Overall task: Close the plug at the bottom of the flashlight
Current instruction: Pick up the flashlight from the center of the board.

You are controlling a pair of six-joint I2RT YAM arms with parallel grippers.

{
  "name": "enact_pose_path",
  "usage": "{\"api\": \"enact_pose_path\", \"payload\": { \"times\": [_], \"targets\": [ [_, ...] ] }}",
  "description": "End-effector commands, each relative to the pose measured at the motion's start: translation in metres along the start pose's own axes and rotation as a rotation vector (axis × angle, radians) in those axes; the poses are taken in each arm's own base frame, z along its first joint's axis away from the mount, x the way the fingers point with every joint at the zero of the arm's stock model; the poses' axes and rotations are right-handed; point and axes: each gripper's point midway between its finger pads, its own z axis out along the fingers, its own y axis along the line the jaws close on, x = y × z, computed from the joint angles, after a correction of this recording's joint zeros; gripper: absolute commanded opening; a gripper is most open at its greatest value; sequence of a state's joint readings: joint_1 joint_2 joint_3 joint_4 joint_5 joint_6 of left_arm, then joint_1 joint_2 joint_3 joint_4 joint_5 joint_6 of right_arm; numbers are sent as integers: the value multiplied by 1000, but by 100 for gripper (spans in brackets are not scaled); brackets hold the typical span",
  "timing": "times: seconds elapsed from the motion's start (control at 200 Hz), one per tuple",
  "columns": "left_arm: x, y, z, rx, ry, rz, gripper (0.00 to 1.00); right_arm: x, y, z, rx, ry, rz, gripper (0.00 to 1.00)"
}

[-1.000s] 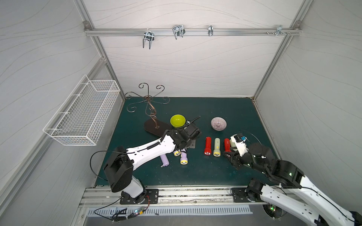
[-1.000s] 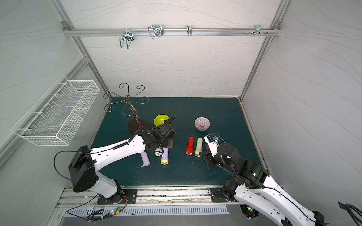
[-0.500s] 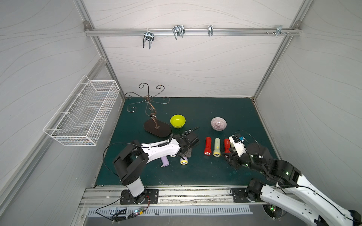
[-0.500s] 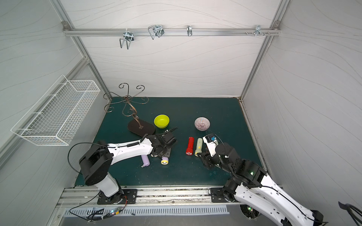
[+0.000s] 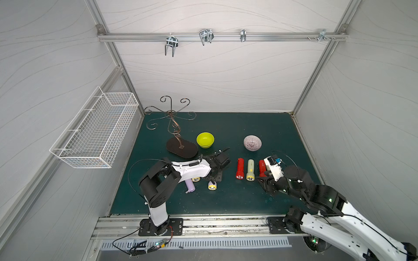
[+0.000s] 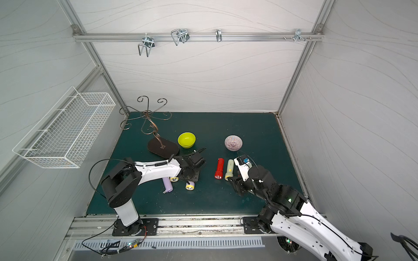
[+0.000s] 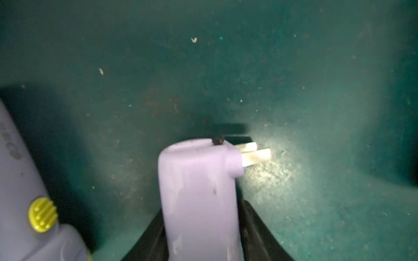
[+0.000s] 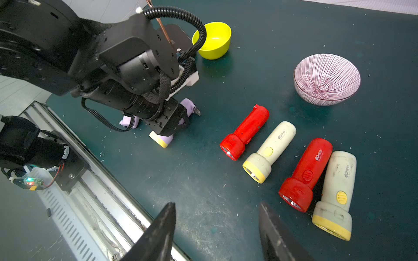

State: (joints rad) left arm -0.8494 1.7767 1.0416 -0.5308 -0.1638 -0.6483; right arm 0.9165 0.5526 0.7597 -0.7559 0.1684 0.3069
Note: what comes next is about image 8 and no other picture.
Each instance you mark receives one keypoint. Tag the dark green table mat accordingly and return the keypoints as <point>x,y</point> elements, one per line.
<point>217,202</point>

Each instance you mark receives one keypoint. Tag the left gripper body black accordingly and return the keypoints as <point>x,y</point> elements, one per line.
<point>115,66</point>

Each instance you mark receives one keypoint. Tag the left green-lit circuit board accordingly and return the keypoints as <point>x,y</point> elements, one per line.
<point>33,184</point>

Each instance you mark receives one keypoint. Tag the pale green flashlight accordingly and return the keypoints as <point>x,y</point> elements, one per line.
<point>259,165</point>
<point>331,213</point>

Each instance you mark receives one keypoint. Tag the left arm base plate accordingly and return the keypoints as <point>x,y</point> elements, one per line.
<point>72,168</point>

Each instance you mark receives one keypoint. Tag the white vent strip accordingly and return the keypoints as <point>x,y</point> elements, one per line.
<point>75,234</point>

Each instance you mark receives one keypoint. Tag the aluminium front rail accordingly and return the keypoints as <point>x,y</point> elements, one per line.
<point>113,219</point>

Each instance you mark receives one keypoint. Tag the lime green bowl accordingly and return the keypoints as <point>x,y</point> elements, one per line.
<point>217,41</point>

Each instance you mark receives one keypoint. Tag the pink striped bowl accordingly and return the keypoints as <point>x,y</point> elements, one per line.
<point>326,79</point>

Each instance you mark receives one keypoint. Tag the red flashlight horizontal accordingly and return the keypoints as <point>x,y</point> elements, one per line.
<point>297,190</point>

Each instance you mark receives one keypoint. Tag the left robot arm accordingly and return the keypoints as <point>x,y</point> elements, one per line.
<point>39,41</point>

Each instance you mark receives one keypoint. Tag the red flashlight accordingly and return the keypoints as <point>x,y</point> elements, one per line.
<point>234,144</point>

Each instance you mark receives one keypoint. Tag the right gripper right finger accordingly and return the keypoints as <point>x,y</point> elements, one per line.
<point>277,242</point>

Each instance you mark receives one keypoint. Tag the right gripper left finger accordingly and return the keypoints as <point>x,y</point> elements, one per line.
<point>157,241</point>

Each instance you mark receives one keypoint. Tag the purple flashlight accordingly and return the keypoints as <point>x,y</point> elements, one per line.
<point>174,118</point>
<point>126,121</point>

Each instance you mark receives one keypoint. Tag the copper wire jewelry stand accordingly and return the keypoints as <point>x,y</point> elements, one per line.
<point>172,40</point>

